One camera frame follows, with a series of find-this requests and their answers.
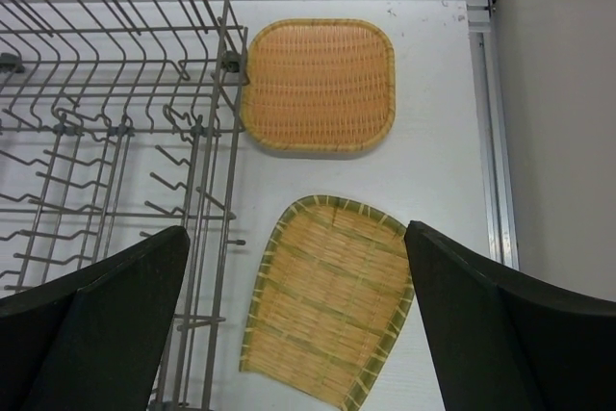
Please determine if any orange square woven plate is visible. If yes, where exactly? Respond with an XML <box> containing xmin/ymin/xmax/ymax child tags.
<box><xmin>241</xmin><ymin>18</ymin><xmax>396</xmax><ymax>153</ymax></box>

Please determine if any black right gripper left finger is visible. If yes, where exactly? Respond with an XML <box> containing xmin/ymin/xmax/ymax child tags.
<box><xmin>1</xmin><ymin>226</ymin><xmax>190</xmax><ymax>410</ymax></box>

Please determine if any aluminium rail right side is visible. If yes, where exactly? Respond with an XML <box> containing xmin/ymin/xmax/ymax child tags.
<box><xmin>467</xmin><ymin>0</ymin><xmax>519</xmax><ymax>270</ymax></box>

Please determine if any green-rimmed bamboo woven plate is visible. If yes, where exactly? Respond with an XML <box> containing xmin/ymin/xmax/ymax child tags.
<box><xmin>239</xmin><ymin>194</ymin><xmax>415</xmax><ymax>410</ymax></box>

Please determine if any grey wire dish rack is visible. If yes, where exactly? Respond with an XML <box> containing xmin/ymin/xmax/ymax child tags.
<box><xmin>1</xmin><ymin>0</ymin><xmax>248</xmax><ymax>410</ymax></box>

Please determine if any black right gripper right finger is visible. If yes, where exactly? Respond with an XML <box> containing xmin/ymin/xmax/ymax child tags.
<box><xmin>404</xmin><ymin>221</ymin><xmax>615</xmax><ymax>410</ymax></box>

